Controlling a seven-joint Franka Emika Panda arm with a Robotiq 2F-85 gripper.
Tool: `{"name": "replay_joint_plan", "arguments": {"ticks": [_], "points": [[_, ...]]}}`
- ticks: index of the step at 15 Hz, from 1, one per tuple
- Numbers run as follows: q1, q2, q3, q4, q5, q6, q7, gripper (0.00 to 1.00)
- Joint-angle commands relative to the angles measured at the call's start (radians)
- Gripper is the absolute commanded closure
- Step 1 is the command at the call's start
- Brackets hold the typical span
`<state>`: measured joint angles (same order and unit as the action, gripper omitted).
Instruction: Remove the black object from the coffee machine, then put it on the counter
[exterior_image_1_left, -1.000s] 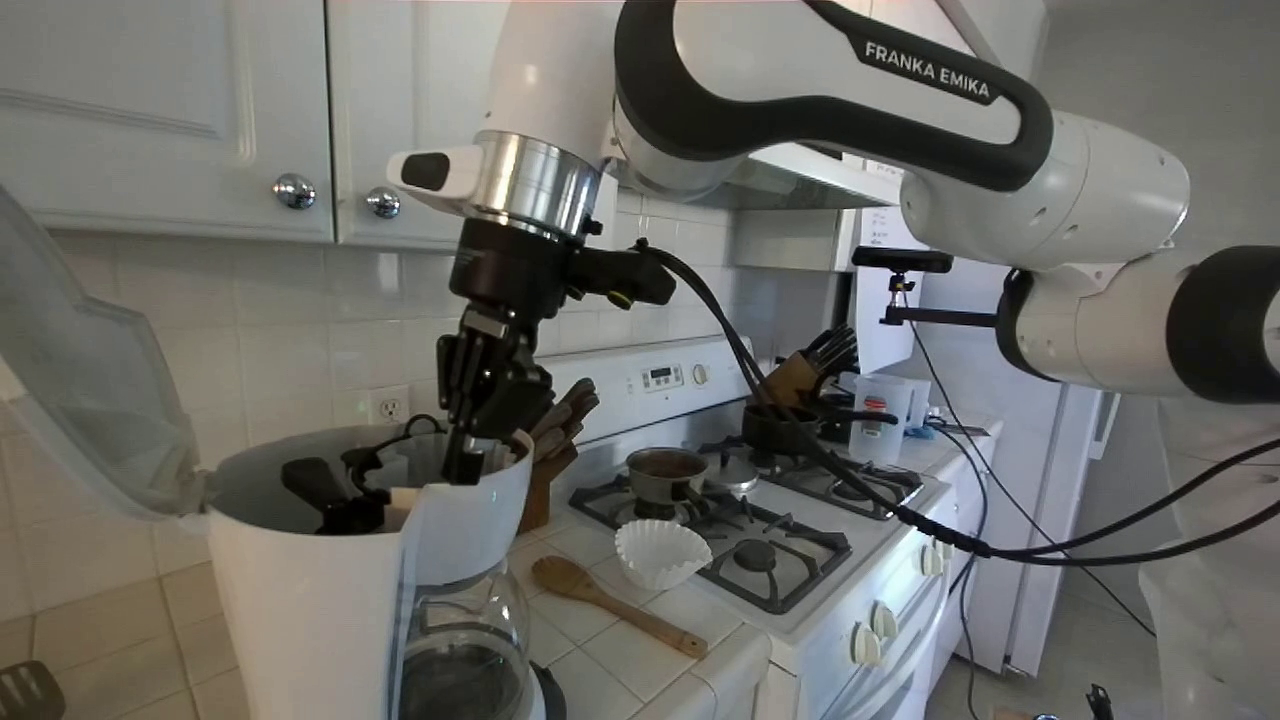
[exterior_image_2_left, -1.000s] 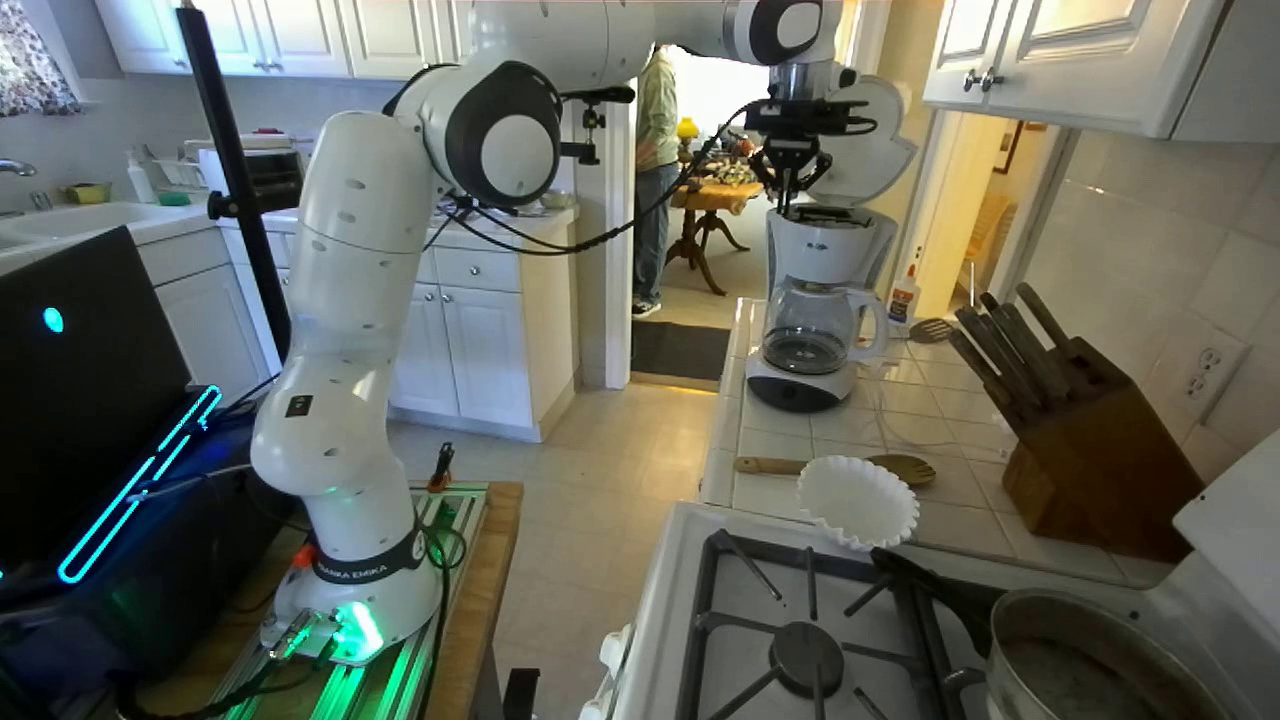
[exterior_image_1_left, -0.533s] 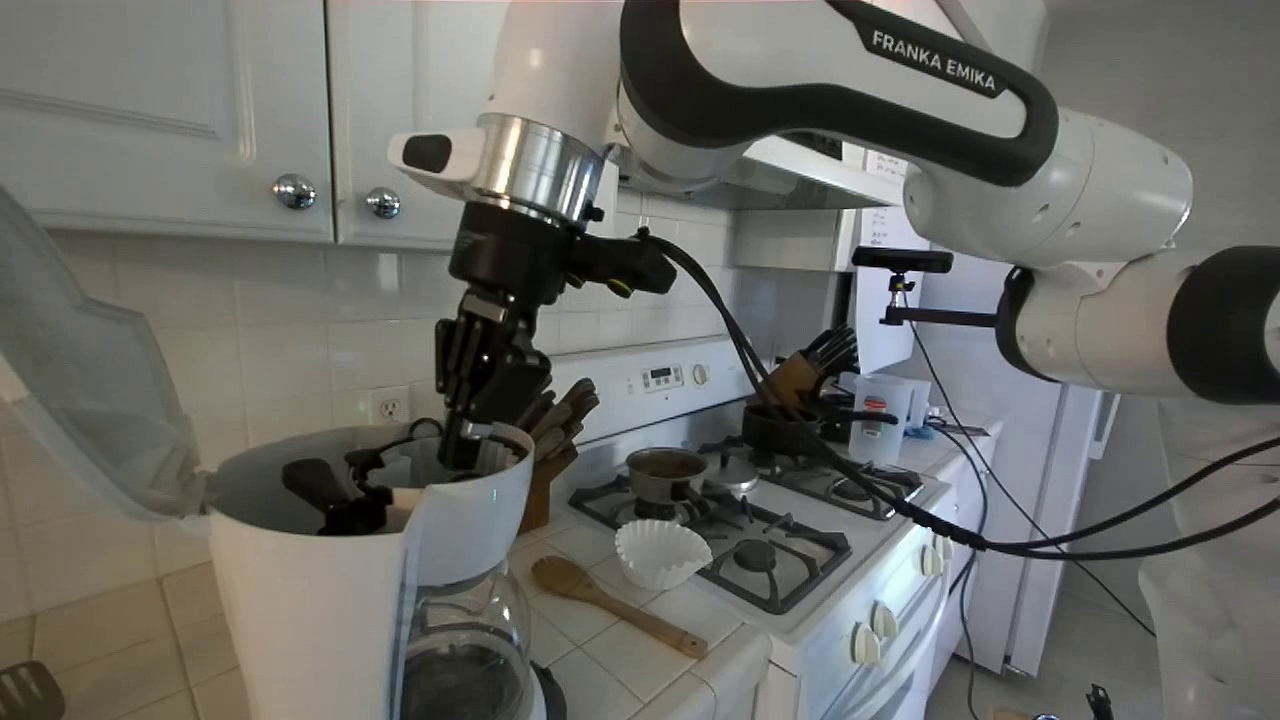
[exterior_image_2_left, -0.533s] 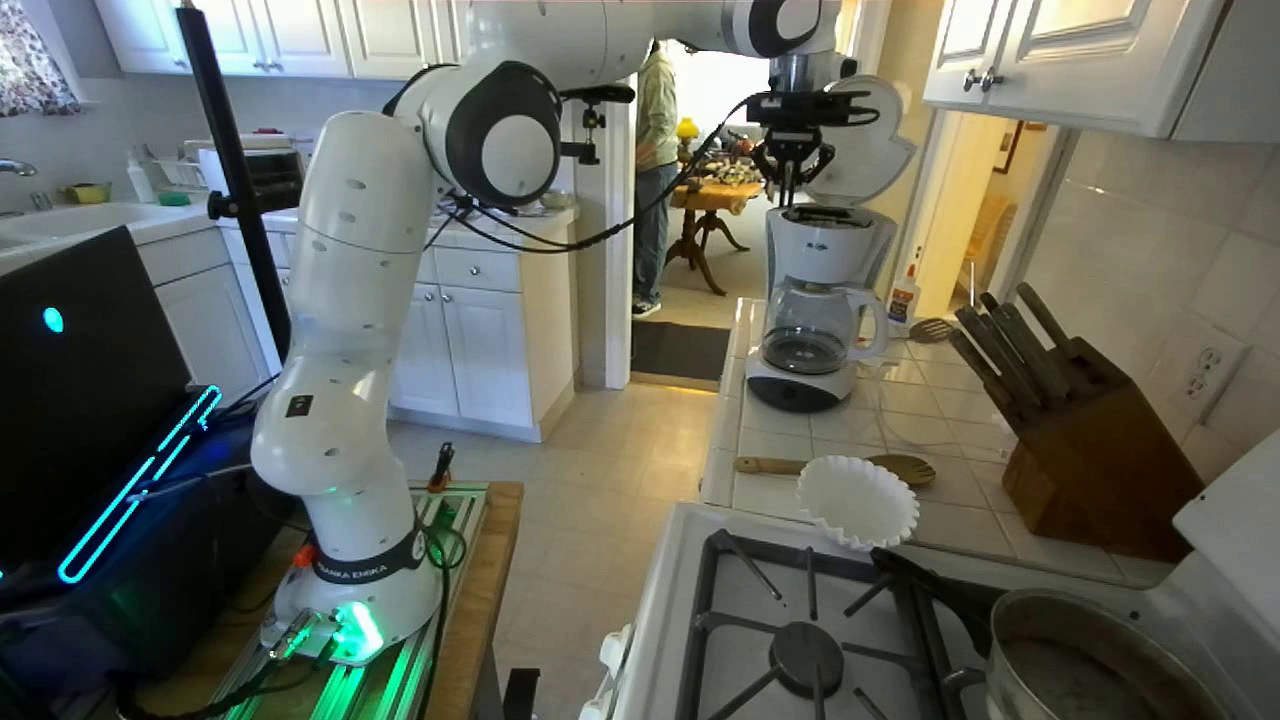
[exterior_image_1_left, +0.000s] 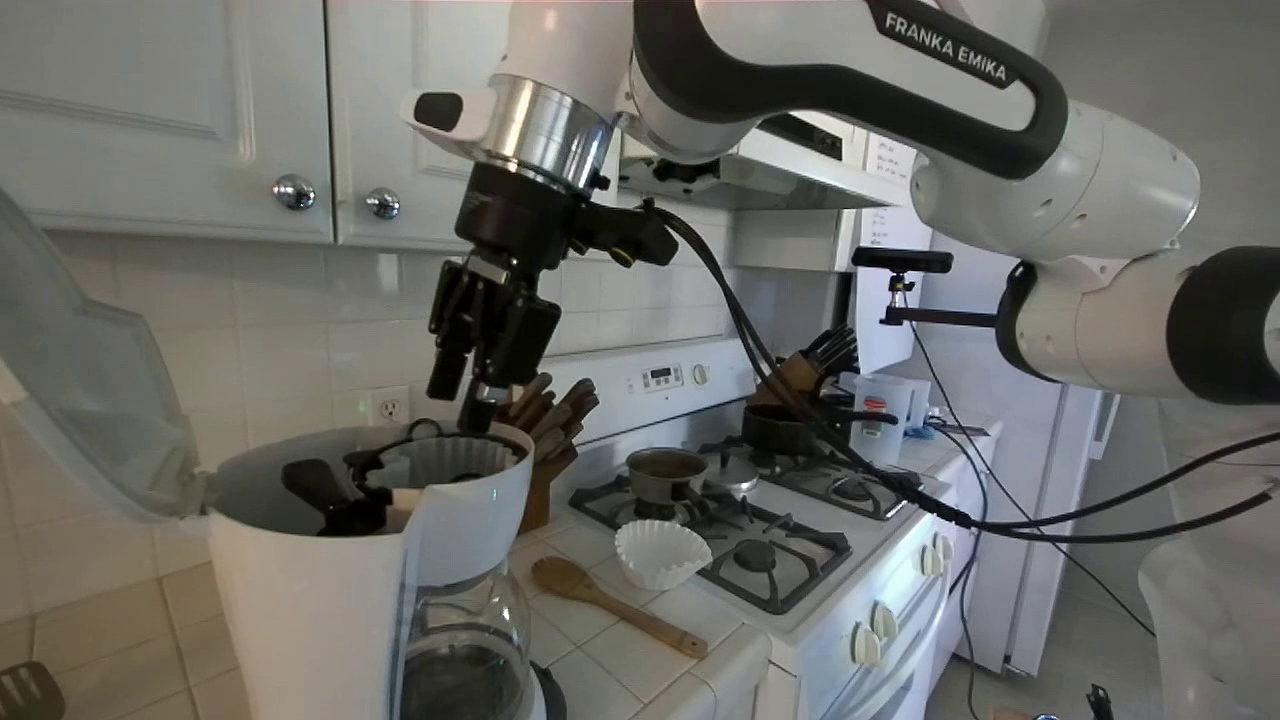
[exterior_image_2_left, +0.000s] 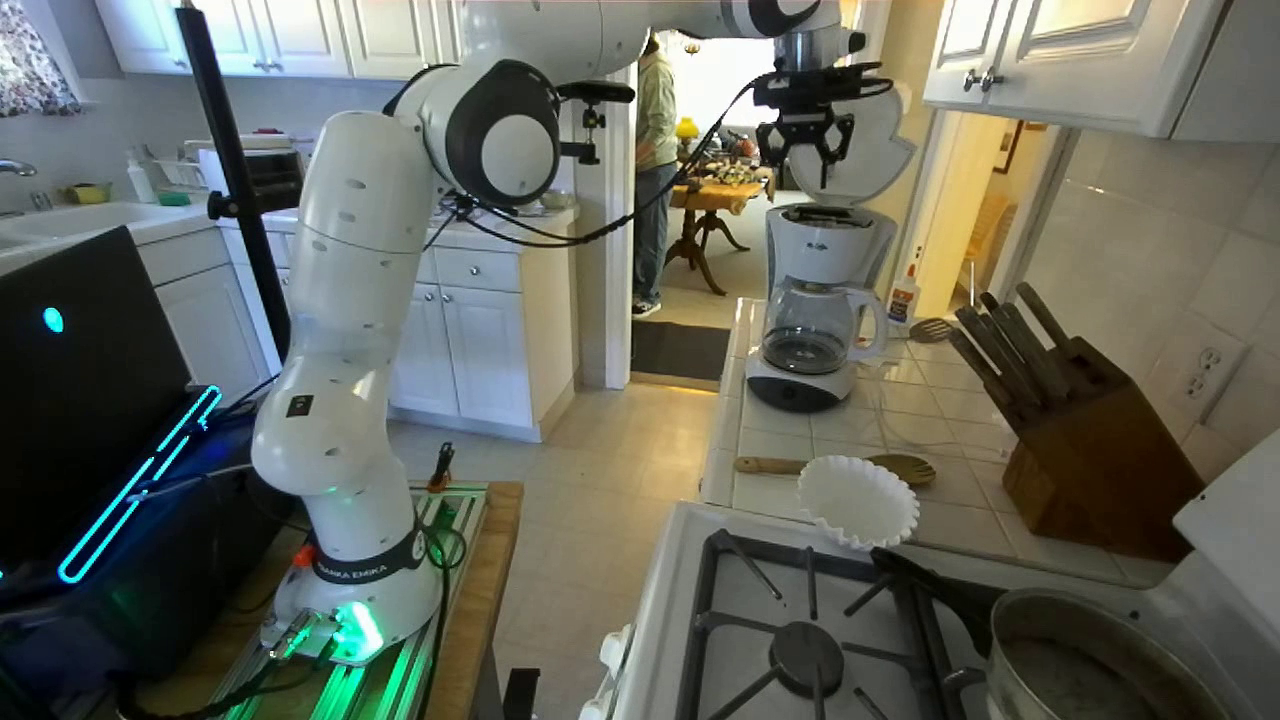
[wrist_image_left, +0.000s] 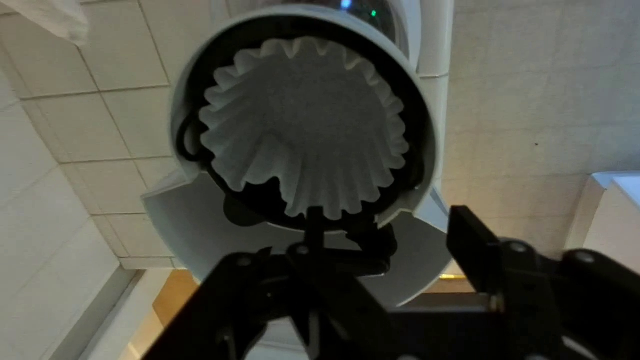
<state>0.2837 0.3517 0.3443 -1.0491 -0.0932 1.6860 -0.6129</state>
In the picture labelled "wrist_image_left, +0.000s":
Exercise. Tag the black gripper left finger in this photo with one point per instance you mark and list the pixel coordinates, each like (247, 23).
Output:
(267, 313)

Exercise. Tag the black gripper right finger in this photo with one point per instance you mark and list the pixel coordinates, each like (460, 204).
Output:
(552, 306)

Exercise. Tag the black filter basket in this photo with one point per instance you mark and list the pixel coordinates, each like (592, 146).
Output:
(193, 133)

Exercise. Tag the white drip coffee machine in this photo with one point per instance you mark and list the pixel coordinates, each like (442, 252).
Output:
(193, 233)

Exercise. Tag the white paper coffee filter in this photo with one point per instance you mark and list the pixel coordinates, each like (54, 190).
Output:
(306, 126)

